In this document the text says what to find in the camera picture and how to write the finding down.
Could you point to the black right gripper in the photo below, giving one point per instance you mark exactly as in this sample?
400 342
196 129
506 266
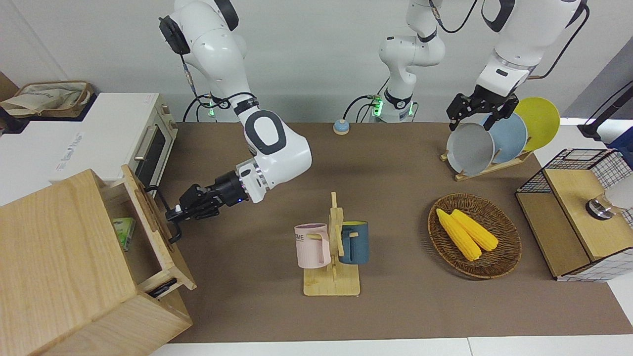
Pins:
200 201

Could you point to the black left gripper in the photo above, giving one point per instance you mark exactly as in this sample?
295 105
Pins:
482 101

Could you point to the wooden cabinet drawer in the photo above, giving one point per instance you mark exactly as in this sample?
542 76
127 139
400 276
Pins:
173 257

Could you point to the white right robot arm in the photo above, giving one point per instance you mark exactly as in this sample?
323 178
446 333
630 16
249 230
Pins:
277 148

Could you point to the grey plate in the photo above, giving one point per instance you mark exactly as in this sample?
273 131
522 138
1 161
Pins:
470 151

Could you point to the light blue plate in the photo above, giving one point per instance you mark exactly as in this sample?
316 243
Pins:
509 141

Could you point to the wooden plate rack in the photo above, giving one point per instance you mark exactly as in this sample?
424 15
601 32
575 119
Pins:
489 170

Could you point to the green packet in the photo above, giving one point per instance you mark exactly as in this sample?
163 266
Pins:
123 232

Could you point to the yellow plate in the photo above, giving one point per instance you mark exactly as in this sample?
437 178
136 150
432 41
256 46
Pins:
541 121

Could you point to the small black flat item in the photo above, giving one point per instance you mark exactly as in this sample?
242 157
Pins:
162 288

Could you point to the cream toaster oven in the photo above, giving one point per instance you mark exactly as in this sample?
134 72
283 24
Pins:
143 118

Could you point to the yellow corn cob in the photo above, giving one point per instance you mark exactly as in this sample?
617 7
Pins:
477 231
457 237

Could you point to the round wicker basket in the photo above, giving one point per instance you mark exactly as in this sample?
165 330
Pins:
504 232

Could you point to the black stand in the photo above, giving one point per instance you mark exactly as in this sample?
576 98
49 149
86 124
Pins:
588 131

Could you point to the blue call bell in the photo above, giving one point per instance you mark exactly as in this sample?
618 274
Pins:
341 127

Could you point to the light wooden cabinet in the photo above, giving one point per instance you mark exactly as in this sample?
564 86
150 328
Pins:
49 247

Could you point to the pink mug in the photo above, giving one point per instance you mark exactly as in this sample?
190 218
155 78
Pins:
309 249

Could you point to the dark blue object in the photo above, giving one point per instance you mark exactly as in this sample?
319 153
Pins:
625 143

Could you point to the white cylindrical kettle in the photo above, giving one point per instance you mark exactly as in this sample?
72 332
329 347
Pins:
620 195

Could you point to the teal mug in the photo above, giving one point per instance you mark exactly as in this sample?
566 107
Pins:
358 244

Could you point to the bamboo mug tree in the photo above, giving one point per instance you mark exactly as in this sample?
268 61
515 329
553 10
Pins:
331 284

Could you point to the beige tote bag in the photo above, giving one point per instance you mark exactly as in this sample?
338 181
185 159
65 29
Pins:
44 96

